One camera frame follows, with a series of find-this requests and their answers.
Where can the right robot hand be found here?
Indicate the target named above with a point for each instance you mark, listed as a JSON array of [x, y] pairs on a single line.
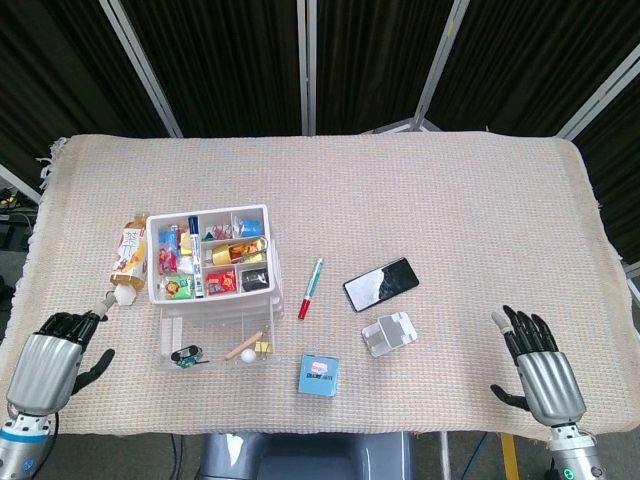
[[550, 385]]

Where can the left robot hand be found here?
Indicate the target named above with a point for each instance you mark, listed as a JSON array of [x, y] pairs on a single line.
[[45, 370]]

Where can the clear plastic storage box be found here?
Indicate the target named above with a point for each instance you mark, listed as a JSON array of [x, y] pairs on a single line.
[[220, 330]]

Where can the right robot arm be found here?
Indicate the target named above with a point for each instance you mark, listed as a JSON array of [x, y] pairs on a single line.
[[575, 455]]

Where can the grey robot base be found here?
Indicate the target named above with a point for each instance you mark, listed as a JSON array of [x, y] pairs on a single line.
[[300, 455]]

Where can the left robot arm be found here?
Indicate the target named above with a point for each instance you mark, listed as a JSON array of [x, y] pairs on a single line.
[[22, 450]]

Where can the white plastic drawer organizer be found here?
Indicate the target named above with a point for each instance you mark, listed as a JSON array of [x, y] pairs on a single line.
[[215, 300]]

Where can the tan and yellow snack bag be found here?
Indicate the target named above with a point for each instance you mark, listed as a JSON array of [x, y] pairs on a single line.
[[185, 245]]

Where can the black snack packet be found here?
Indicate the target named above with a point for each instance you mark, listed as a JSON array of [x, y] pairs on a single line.
[[255, 279]]

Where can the blue cube cardboard box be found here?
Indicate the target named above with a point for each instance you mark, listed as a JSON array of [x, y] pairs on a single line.
[[320, 377]]

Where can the green circuit board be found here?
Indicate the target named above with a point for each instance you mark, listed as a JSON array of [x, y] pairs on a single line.
[[186, 357]]

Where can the green lion snack packet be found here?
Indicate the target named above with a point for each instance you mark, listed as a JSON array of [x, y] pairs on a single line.
[[177, 287]]

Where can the red candy packet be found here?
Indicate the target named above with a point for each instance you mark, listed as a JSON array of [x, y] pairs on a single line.
[[166, 257]]

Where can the white phone stand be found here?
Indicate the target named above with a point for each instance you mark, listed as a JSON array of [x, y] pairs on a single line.
[[390, 335]]

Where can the blue candy packet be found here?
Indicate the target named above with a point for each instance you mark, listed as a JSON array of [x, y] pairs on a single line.
[[170, 237]]

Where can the blue capped whiteboard marker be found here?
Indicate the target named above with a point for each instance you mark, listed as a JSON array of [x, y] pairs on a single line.
[[195, 260]]

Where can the beige woven tablecloth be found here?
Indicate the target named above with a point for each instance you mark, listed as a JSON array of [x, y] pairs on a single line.
[[450, 225]]

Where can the red lion snack packet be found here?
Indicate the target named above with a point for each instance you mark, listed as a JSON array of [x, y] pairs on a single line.
[[220, 281]]

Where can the black smartphone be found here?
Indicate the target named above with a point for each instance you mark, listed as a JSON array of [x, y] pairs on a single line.
[[380, 285]]

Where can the wooden stick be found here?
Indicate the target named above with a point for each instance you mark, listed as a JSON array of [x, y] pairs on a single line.
[[242, 346]]

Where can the white ping-pong ball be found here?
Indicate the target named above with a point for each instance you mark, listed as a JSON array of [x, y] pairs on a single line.
[[248, 355]]

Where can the gold binder clip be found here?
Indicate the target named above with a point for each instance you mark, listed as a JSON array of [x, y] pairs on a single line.
[[265, 347]]

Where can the red green packet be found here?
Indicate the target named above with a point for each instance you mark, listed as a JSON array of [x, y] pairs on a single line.
[[220, 232]]

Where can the blue plastic piece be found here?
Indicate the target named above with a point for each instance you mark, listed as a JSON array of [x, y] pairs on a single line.
[[250, 227]]

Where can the red capped whiteboard marker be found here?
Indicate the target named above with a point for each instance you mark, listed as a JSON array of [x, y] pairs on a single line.
[[311, 290]]

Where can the black folding partition screen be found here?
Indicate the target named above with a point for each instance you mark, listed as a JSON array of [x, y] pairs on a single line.
[[225, 60]]

